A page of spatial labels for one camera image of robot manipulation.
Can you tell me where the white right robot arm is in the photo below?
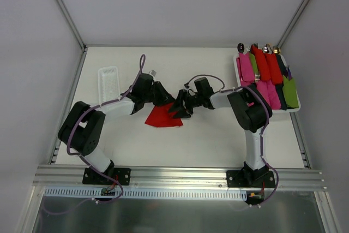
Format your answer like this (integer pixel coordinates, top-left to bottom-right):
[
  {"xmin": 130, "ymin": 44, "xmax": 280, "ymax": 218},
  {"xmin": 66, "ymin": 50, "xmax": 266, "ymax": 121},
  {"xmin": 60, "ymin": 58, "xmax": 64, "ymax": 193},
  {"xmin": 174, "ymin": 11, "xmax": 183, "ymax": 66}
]
[{"xmin": 169, "ymin": 77, "xmax": 273, "ymax": 187}]

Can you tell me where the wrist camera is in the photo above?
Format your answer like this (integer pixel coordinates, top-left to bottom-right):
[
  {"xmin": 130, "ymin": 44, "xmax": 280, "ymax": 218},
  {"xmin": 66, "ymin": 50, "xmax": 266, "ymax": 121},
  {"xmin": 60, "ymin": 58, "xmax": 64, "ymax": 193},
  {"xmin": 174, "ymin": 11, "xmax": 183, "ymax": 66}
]
[
  {"xmin": 184, "ymin": 82, "xmax": 190, "ymax": 90},
  {"xmin": 148, "ymin": 70, "xmax": 157, "ymax": 77}
]

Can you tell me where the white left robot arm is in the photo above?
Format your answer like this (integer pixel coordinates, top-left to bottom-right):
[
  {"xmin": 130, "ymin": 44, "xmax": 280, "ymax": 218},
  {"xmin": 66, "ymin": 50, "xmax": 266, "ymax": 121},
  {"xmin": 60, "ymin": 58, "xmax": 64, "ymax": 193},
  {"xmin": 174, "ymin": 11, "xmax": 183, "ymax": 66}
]
[{"xmin": 58, "ymin": 73, "xmax": 175, "ymax": 185}]

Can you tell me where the red paper napkin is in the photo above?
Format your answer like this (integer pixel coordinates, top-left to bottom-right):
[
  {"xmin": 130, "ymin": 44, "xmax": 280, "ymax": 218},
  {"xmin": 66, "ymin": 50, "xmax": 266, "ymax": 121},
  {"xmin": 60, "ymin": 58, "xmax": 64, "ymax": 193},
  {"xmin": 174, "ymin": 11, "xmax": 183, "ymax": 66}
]
[{"xmin": 145, "ymin": 95, "xmax": 183, "ymax": 128}]

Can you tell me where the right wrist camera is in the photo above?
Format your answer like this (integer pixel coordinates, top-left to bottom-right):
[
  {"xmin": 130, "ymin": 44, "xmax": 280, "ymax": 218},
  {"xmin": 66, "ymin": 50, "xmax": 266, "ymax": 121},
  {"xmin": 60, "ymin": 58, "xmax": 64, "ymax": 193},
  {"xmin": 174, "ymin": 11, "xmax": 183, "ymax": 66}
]
[{"xmin": 184, "ymin": 82, "xmax": 190, "ymax": 90}]

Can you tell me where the aluminium mounting rail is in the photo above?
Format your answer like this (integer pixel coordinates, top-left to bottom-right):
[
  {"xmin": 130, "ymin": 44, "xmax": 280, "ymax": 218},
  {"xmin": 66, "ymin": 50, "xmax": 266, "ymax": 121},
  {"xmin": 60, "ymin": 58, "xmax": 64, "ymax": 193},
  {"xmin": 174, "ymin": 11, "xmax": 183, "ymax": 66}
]
[{"xmin": 33, "ymin": 164, "xmax": 328, "ymax": 192}]

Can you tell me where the white utensil tray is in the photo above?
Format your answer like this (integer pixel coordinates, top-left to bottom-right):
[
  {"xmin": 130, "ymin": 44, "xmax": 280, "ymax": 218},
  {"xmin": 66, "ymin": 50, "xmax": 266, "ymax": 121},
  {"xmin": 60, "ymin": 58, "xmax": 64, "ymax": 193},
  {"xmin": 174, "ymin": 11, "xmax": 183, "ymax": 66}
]
[{"xmin": 98, "ymin": 66, "xmax": 121, "ymax": 104}]

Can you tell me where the white slotted cable duct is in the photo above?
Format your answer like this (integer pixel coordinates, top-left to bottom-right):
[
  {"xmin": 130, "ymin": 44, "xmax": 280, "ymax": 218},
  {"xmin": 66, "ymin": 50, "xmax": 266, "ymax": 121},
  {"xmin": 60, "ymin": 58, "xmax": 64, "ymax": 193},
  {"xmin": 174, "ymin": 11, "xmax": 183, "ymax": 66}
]
[{"xmin": 44, "ymin": 187, "xmax": 248, "ymax": 201}]

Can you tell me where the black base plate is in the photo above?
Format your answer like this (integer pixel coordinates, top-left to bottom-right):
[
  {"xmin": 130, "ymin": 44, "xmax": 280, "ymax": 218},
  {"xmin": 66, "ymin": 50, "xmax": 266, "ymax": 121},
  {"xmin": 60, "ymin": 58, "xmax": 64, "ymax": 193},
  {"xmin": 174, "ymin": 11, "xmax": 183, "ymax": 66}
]
[
  {"xmin": 226, "ymin": 170, "xmax": 276, "ymax": 189},
  {"xmin": 82, "ymin": 168, "xmax": 131, "ymax": 186}
]

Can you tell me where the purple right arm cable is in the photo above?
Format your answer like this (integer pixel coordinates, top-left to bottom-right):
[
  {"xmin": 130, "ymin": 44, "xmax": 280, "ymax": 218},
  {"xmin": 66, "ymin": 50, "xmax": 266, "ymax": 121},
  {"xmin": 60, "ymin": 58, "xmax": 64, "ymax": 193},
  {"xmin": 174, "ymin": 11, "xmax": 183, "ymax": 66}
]
[{"xmin": 184, "ymin": 74, "xmax": 279, "ymax": 211}]

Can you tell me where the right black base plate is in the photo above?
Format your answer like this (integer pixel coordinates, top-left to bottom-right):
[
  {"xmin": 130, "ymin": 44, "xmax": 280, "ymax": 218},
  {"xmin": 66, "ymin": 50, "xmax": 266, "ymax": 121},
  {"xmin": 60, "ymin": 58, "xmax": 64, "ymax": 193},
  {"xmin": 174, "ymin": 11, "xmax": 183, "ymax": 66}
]
[{"xmin": 226, "ymin": 170, "xmax": 276, "ymax": 189}]

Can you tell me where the white basket of rolled napkins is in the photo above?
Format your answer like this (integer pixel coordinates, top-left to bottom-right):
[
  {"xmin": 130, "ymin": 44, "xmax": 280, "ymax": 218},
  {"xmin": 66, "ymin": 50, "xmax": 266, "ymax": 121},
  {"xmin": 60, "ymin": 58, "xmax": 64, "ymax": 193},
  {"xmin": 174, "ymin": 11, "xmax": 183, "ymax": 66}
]
[{"xmin": 233, "ymin": 43, "xmax": 301, "ymax": 113}]

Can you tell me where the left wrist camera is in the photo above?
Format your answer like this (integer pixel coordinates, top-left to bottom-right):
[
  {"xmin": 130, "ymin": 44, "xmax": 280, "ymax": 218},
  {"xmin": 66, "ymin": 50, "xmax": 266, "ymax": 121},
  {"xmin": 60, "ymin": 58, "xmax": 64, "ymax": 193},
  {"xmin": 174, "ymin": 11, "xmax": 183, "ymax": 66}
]
[{"xmin": 148, "ymin": 70, "xmax": 157, "ymax": 77}]

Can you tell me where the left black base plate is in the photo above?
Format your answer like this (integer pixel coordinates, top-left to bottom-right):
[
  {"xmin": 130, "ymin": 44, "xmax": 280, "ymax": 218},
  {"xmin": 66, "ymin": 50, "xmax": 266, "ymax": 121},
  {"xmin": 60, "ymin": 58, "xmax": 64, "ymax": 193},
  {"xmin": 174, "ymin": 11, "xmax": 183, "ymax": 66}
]
[{"xmin": 82, "ymin": 168, "xmax": 131, "ymax": 186}]

